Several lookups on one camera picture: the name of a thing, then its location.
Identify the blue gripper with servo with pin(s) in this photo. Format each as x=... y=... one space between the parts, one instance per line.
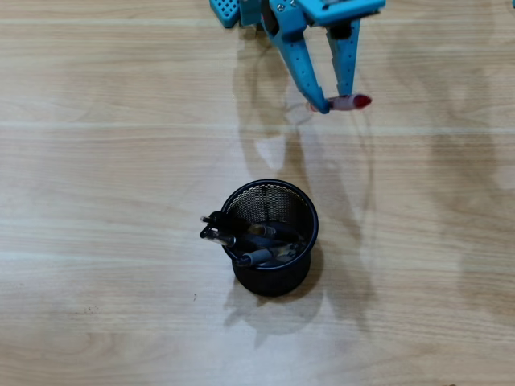
x=295 y=37

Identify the red clear retractable pen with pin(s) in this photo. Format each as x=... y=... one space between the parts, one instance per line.
x=358 y=101

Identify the clear stick pen black grip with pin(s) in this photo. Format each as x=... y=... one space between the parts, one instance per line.
x=221 y=238

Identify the clear pen with grey grip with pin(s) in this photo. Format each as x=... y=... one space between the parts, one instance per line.
x=259 y=255

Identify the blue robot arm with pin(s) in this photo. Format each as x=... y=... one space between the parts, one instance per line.
x=249 y=12

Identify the black mesh pen holder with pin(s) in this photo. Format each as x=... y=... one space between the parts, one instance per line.
x=273 y=281

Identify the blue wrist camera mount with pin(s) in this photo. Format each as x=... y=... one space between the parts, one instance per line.
x=342 y=10

